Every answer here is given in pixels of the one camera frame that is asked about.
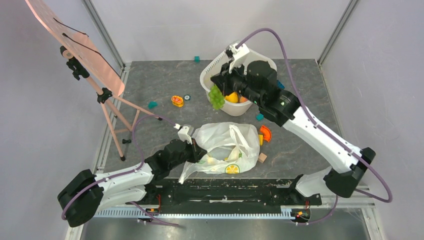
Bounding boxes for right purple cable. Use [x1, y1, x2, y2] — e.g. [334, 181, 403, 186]
[235, 27, 394, 226]

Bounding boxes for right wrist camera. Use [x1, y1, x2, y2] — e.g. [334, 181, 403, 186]
[225, 42, 250, 73]

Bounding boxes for yellow block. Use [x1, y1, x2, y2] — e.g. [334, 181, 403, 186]
[258, 134, 264, 146]

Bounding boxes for purple cable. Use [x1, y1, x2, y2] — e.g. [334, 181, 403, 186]
[61, 114, 181, 229]
[235, 27, 394, 226]

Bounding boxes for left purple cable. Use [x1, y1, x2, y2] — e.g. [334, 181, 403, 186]
[61, 114, 181, 229]

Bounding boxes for white plastic bag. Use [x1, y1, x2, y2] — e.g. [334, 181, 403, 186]
[178, 122, 260, 184]

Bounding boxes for green fake grapes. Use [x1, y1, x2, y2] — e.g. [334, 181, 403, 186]
[207, 85, 225, 110]

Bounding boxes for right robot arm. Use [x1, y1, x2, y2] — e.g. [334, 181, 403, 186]
[210, 60, 376, 204]

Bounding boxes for teal rectangular block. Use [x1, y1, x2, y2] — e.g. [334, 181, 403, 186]
[255, 114, 265, 121]

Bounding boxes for white plastic basin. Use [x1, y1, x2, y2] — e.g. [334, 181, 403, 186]
[199, 43, 278, 117]

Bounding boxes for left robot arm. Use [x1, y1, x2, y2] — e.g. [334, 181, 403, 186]
[57, 139, 208, 228]

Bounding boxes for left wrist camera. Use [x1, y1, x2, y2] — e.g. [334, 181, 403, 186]
[174, 123, 194, 145]

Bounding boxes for wooden cube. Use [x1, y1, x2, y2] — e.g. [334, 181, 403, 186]
[258, 152, 268, 164]

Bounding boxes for pink board on stand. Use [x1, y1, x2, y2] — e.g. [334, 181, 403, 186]
[26, 0, 151, 161]

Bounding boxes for yellow fake mango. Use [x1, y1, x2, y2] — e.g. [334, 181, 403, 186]
[224, 92, 239, 104]

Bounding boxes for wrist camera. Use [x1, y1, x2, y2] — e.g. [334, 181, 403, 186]
[174, 123, 194, 145]
[225, 42, 250, 73]

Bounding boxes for blue lego brick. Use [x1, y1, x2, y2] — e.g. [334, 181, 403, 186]
[277, 80, 285, 90]

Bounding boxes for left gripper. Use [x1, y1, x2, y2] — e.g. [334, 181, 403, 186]
[169, 137, 207, 170]

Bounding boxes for fake peach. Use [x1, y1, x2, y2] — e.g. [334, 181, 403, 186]
[239, 96, 248, 104]

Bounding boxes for orange curved block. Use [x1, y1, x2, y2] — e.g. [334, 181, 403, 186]
[259, 125, 272, 143]

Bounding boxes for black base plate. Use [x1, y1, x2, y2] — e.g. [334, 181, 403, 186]
[137, 178, 322, 214]

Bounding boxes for orange yellow toy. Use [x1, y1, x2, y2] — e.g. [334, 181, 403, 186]
[171, 95, 184, 108]

